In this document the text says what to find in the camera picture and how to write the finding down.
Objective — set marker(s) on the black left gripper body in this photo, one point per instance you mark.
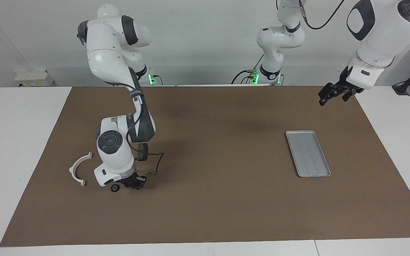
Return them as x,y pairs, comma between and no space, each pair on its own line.
341,84

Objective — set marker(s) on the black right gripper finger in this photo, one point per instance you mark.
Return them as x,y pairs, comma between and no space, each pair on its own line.
125,185
137,186

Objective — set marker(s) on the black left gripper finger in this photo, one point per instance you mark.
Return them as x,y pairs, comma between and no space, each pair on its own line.
327,94
348,96

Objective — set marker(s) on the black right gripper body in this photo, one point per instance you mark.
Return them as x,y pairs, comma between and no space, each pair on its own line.
135,177

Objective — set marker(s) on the large black bearing gear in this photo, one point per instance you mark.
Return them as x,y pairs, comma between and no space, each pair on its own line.
114,188

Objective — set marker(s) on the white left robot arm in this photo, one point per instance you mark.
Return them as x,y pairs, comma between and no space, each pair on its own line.
379,35

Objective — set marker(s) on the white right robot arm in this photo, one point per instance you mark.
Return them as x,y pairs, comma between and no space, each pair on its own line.
109,64

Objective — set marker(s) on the silver metal tray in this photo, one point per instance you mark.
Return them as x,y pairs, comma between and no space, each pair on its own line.
308,154

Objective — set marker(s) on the dark rectangular brake pad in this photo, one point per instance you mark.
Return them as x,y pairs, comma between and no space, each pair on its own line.
143,153

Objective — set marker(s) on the brown table mat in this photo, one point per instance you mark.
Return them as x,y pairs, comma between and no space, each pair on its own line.
226,206

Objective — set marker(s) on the white power strip box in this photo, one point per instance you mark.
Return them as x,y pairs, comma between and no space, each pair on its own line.
34,77

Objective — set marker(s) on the white curved plastic bracket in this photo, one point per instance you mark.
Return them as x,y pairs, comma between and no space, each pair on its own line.
71,170

